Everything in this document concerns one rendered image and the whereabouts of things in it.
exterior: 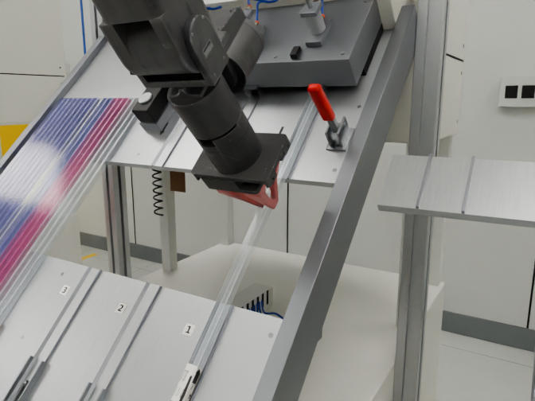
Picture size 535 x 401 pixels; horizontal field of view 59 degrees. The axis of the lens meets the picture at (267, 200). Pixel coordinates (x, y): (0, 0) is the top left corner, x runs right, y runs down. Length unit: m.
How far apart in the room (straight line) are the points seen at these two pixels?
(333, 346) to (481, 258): 1.47
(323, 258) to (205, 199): 2.42
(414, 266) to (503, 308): 1.58
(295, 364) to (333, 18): 0.48
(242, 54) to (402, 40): 0.31
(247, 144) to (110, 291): 0.28
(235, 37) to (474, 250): 1.95
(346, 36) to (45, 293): 0.55
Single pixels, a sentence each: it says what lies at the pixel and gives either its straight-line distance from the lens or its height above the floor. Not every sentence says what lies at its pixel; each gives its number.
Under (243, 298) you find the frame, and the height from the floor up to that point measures 0.67.
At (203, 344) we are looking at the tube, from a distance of 0.53.
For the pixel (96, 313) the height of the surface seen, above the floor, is 0.81.
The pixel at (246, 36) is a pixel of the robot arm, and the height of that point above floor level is 1.14.
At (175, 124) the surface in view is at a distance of 0.80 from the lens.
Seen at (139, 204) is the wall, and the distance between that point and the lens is 3.31.
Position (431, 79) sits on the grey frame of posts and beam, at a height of 1.11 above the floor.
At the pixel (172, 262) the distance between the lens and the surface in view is 1.33.
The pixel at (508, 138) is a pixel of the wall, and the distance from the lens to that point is 2.23.
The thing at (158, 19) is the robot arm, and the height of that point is 1.14.
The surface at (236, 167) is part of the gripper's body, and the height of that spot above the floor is 1.01.
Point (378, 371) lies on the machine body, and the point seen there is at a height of 0.62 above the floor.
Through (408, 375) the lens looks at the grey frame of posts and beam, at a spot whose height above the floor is 0.61.
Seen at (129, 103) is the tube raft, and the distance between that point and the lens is 0.90.
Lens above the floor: 1.08
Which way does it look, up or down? 12 degrees down
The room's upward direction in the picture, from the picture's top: straight up
